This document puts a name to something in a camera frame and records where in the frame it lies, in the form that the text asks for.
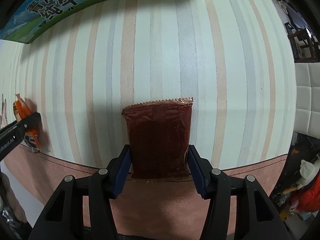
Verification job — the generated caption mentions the orange snack bag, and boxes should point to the orange snack bag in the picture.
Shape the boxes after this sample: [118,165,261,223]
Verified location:
[13,94,40,153]

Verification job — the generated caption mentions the dark red jelly packet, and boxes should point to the dark red jelly packet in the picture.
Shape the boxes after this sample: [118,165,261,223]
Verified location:
[121,98,193,180]

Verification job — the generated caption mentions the striped pink-edged table mat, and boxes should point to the striped pink-edged table mat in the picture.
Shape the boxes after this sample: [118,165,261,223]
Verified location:
[1,0,296,224]

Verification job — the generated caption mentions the white quilted sofa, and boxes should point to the white quilted sofa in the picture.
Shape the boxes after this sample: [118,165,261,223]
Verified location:
[294,62,320,139]

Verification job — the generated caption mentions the dark wooden chair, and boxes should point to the dark wooden chair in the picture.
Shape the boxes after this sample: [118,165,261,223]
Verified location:
[284,22,319,63]

